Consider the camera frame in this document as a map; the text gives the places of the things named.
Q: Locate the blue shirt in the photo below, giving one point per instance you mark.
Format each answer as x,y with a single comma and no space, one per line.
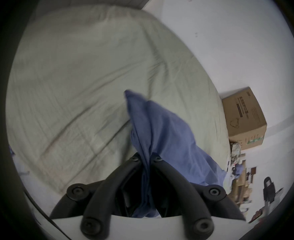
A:
159,139

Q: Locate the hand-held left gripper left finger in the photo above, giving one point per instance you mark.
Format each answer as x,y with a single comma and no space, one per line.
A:
104,194

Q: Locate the brown cardboard carton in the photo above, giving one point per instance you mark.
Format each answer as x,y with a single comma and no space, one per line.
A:
244,119

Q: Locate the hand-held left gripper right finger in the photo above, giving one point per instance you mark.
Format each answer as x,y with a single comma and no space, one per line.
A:
186,199

